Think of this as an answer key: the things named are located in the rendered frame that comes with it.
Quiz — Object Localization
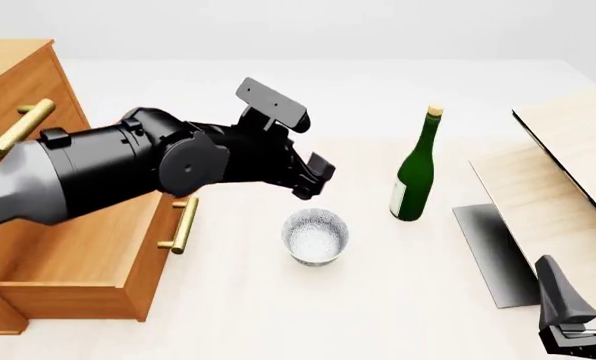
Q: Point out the long brass drawer handle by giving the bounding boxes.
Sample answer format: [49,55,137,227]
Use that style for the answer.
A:
[0,97,57,161]

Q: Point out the black patterned bowl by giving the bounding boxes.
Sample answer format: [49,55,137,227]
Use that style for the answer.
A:
[280,207,351,269]

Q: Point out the green wine bottle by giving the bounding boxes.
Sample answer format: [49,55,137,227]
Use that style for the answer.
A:
[388,104,445,222]

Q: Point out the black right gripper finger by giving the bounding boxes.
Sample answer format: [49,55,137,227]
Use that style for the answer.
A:
[534,254,596,331]

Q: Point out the flat plate on black stalk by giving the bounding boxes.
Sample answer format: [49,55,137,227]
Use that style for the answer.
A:
[234,76,312,134]

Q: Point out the closed wooden drawer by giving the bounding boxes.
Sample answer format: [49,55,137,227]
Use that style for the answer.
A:
[0,55,92,170]

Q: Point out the pale wooden rack, black base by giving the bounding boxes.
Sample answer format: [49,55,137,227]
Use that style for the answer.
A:
[451,78,596,312]

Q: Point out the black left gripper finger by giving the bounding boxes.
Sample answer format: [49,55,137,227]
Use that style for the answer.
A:
[291,175,328,201]
[305,150,338,182]

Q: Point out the short brass drawer handle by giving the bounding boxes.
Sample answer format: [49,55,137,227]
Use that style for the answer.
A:
[157,195,200,256]

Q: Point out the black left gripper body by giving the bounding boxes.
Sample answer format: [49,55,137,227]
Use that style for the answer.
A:
[265,136,324,191]

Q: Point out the wooden cabinet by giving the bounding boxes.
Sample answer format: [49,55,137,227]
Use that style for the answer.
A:
[0,39,92,336]

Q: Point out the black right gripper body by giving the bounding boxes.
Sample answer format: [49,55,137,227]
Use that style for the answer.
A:
[537,318,596,356]

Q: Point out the open wooden drawer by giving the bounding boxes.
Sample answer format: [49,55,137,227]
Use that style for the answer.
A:
[0,186,200,324]

